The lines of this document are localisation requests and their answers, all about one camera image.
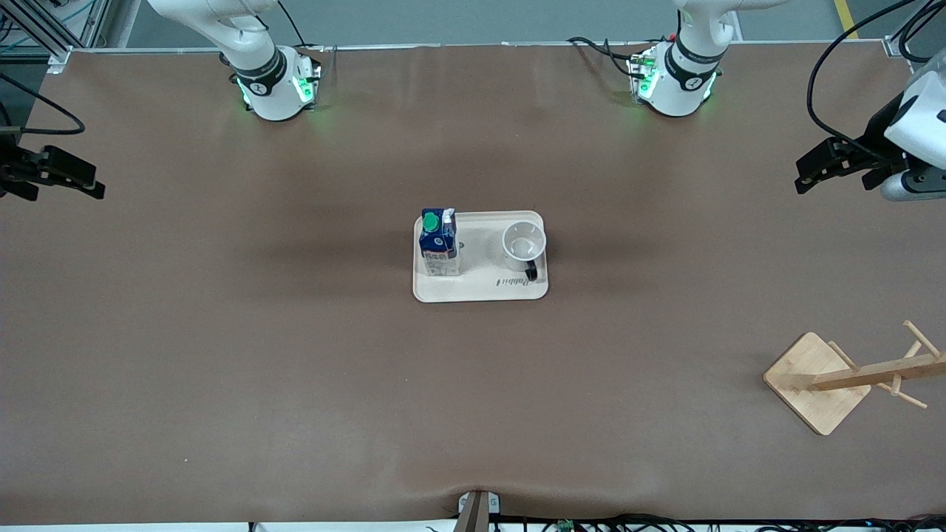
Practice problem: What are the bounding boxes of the white mug black handle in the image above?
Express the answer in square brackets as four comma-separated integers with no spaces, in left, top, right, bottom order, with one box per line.
[502,220,548,282]

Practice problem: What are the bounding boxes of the blue milk carton green cap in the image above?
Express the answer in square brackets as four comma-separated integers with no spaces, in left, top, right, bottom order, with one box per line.
[418,208,461,278]

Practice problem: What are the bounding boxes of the white rabbit print tray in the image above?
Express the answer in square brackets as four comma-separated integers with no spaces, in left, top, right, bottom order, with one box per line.
[412,211,550,304]

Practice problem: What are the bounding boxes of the wooden mug rack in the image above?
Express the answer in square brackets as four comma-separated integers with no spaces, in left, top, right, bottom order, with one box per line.
[763,320,946,437]

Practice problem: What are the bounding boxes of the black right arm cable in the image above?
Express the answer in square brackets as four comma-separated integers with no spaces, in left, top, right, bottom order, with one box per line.
[0,72,87,137]

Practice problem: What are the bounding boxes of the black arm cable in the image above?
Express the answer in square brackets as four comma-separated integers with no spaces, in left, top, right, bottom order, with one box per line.
[0,72,87,137]
[805,0,946,160]

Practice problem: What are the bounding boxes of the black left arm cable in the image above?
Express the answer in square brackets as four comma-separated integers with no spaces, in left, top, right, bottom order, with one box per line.
[805,0,946,160]

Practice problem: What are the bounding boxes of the aluminium frame post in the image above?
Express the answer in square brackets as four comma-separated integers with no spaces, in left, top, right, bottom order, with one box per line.
[883,0,946,57]
[0,0,113,73]

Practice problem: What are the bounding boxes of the black left base cable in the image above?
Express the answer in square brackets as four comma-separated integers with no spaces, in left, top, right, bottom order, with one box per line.
[568,35,638,79]

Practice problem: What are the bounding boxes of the metal table edge bracket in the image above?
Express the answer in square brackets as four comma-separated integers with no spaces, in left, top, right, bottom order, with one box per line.
[457,489,502,532]

